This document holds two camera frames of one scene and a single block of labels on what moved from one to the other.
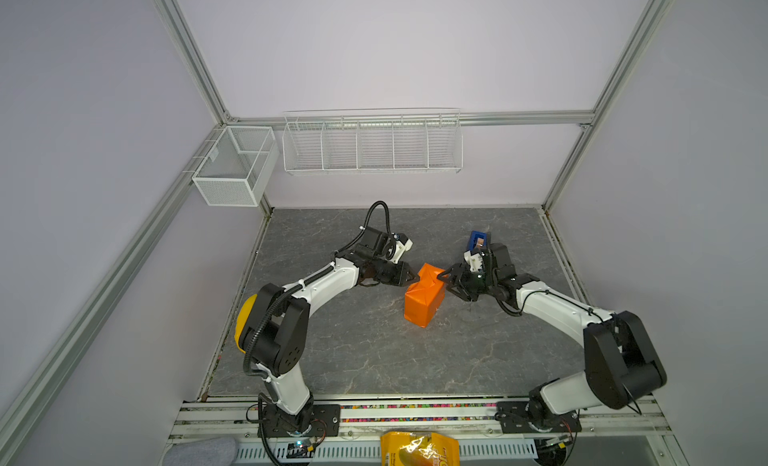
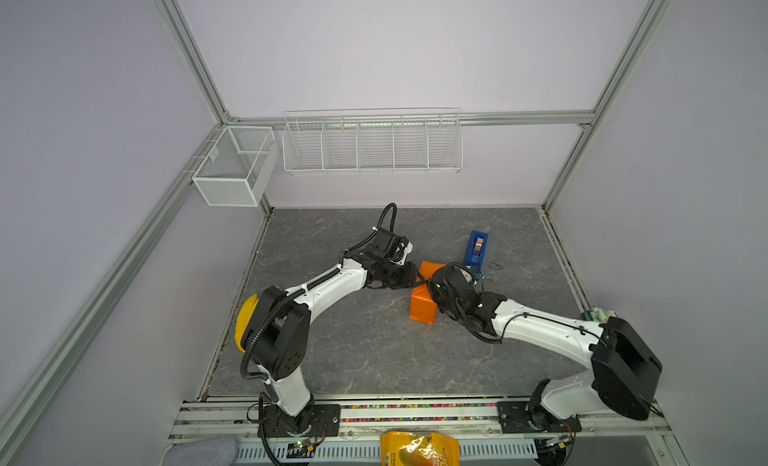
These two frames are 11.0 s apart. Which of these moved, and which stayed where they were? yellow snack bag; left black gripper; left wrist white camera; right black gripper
Moved: right black gripper
Stayed: yellow snack bag; left wrist white camera; left black gripper
